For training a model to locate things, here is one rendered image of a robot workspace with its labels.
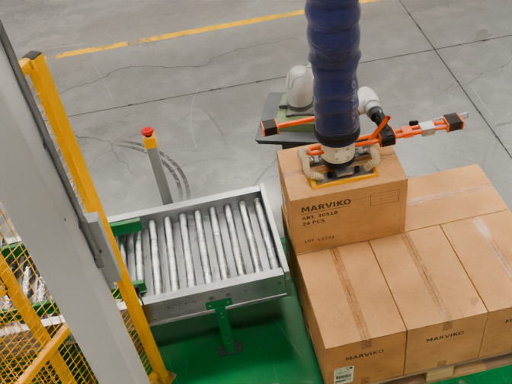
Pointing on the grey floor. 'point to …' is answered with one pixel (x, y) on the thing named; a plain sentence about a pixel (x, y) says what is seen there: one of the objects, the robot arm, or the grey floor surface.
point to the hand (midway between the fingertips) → (388, 135)
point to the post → (158, 168)
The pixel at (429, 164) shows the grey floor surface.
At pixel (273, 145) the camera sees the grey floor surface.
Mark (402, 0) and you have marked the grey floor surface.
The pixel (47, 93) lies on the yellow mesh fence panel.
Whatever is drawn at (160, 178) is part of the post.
